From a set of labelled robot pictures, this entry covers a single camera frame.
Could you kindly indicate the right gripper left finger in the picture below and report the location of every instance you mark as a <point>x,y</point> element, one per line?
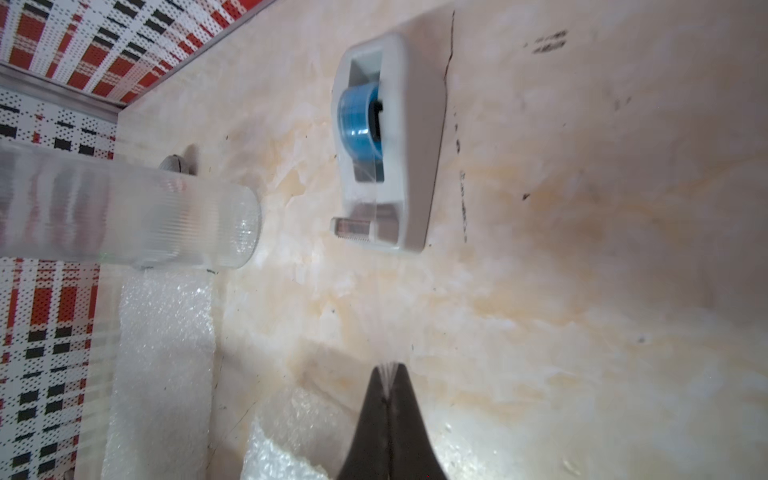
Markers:
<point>368,456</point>

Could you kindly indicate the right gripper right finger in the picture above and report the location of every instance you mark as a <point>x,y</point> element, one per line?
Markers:
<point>410,451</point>

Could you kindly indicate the bubble wrap sheet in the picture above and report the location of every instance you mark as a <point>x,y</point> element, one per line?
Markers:
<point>161,397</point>
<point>298,433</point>

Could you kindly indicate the clear adhesive tape strip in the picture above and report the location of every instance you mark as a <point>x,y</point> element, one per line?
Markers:
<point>381,300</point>

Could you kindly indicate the clear glass vase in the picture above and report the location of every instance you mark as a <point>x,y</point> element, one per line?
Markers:
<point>57,205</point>

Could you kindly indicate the grey oval case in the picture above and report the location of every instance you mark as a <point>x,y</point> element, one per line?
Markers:
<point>175,163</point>

